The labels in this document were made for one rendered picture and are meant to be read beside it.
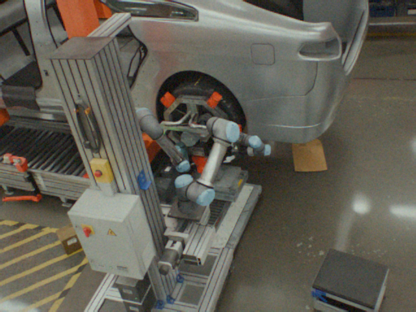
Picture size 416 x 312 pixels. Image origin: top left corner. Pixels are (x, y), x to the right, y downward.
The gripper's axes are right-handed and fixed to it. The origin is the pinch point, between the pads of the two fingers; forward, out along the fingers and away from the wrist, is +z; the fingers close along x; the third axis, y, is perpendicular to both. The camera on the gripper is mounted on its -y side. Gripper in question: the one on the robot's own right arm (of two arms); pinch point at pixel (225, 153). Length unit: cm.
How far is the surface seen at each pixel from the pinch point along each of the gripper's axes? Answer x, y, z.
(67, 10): -49, 118, 64
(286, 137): -23, -27, -36
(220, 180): -4, -66, 37
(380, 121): -113, -184, -77
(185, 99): -39, 17, 32
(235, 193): 7, -71, 22
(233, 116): -33.8, -7.3, 1.9
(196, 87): -49, 16, 25
